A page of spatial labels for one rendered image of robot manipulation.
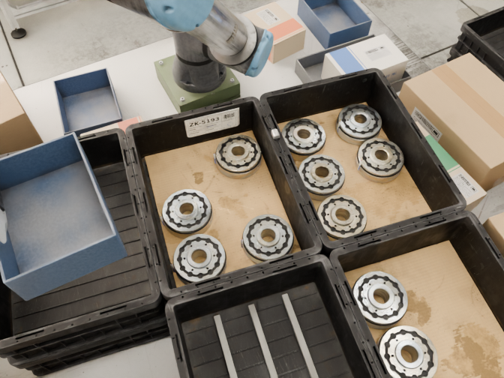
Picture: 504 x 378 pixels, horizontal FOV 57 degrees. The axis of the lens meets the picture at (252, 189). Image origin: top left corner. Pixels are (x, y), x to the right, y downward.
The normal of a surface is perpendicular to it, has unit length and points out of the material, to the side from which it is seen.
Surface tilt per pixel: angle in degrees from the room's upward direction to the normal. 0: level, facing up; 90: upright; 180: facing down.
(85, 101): 0
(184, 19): 86
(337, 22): 0
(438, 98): 0
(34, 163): 90
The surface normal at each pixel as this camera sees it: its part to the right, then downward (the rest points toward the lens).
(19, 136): 0.58, 0.69
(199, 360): 0.00, -0.53
